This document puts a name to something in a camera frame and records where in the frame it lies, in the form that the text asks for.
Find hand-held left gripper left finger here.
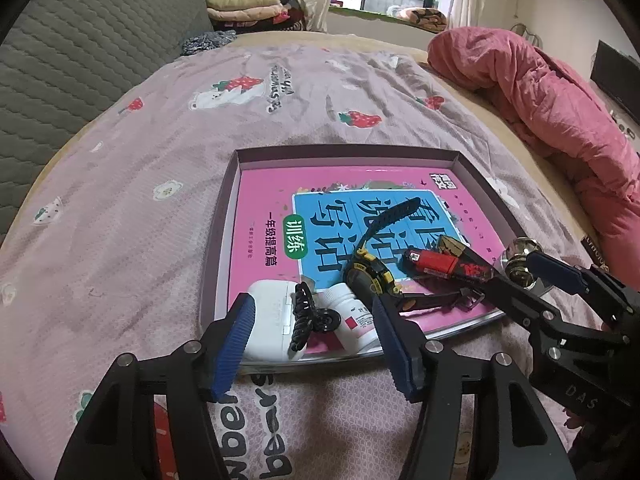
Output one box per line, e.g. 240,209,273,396
52,292,256,480

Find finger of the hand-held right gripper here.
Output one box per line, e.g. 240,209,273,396
525,251,640,331
480,267,566,346

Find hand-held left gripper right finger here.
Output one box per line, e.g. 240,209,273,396
371,295,578,480

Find brass door knob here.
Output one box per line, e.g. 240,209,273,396
502,236,548,291

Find white earbuds case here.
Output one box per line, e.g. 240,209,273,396
242,279,313,362

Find white pill bottle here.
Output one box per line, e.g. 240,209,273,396
317,282,382,352

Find black hair clip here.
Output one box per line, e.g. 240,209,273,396
289,282,343,352

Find yellow and black wristwatch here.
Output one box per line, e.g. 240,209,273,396
342,197,486,318

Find red lighter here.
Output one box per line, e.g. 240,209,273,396
402,247,458,279

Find shallow grey cardboard box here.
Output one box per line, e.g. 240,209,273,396
199,144,531,376

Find black and gold mattress label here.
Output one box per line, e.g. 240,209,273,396
580,235,608,268

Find beige mattress sheet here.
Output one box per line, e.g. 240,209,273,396
415,60,640,311

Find pink and blue book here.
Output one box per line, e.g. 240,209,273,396
227,165,506,356

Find pink quilt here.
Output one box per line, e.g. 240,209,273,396
426,26,640,291

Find black television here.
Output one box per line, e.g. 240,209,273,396
590,40,640,126

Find strawberry printed bedsheet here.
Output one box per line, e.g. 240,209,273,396
0,42,586,480

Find brown patterned blanket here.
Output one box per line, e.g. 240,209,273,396
405,6,449,30

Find dark patterned cloth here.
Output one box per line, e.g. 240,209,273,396
181,30,237,57

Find grey quilted cover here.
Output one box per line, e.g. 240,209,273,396
0,0,216,231

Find stack of folded clothes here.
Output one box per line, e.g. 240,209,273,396
205,0,308,33

